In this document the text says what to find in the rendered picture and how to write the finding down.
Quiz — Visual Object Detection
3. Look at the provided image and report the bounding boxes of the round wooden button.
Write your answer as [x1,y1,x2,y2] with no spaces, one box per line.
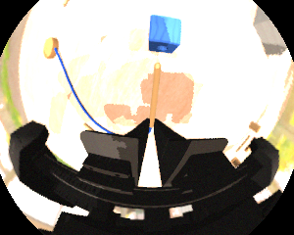
[44,36,60,59]

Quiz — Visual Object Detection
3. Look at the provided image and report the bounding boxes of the blue block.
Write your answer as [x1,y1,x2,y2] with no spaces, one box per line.
[148,15,182,54]

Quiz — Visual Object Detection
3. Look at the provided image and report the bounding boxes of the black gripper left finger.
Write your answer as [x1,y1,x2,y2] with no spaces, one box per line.
[79,118,150,185]

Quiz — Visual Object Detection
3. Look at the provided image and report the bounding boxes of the tan wooden disc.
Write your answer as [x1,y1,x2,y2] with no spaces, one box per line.
[245,145,250,152]

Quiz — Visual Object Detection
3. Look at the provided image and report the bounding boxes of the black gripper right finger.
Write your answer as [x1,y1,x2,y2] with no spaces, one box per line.
[154,118,229,187]

